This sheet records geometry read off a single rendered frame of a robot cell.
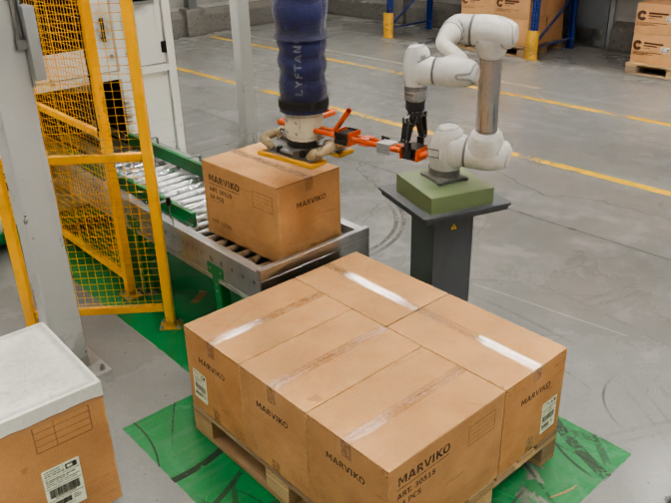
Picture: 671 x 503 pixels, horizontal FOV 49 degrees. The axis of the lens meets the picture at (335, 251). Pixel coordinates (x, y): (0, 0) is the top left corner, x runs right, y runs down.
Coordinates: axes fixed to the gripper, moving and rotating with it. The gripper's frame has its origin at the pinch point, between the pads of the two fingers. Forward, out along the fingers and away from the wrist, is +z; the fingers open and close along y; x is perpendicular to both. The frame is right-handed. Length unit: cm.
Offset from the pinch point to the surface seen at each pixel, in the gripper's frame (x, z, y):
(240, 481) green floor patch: -18, 121, 91
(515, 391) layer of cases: 69, 70, 30
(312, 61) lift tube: -50, -30, 5
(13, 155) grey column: -138, 4, 100
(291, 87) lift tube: -57, -20, 11
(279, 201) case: -63, 33, 17
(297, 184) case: -62, 27, 6
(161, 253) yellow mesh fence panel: -136, 75, 35
